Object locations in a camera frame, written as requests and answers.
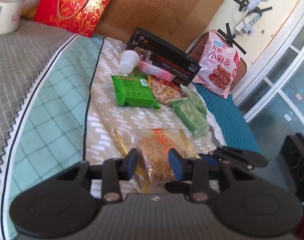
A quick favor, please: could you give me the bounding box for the clear bag of golden snacks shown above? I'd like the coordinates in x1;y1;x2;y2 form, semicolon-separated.
113;128;199;193

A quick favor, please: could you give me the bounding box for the light green leaf packet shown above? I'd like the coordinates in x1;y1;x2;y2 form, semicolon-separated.
171;98;209;138
181;85;207;117

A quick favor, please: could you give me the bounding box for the beige patterned cloth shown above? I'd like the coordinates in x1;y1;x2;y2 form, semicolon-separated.
85;37;226;165

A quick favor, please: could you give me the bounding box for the black device with green light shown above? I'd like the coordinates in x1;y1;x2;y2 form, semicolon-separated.
280;133;304;202

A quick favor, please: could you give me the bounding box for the bright green snack packet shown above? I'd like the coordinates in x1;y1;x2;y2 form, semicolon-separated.
111;75;160;109

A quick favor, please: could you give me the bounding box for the clear bag of peanuts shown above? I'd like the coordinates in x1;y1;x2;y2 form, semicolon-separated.
148;75;188;106

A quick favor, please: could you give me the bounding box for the dark green snack packet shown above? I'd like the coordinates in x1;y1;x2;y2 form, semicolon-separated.
129;67;149;80

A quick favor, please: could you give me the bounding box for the pink fried dough snack bag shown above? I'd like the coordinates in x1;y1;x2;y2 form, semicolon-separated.
193;30;240;99

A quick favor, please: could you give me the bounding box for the pink wafer packet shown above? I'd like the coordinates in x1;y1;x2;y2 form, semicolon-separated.
139;61;175;82

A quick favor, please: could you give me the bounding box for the white plastic cup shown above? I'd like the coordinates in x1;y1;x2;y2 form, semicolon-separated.
118;50;140;74

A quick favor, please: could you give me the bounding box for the black sheep print box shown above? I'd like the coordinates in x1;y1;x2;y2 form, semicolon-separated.
126;27;201;86

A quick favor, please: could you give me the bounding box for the white power strip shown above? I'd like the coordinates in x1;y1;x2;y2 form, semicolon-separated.
235;12;261;36

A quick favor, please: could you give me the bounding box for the red gift bag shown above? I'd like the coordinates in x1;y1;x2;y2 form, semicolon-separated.
34;0;110;37

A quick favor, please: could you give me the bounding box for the white enamel mug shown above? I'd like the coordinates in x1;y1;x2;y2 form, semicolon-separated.
0;0;25;35

